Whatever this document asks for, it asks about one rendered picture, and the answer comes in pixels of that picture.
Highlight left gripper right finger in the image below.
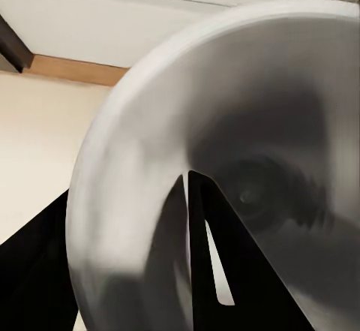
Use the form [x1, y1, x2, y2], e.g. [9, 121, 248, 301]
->
[188, 170, 314, 331]

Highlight coffee cup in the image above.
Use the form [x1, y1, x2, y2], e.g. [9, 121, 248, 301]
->
[65, 0, 360, 331]

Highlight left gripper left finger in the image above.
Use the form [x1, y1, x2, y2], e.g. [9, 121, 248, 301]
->
[0, 191, 79, 331]

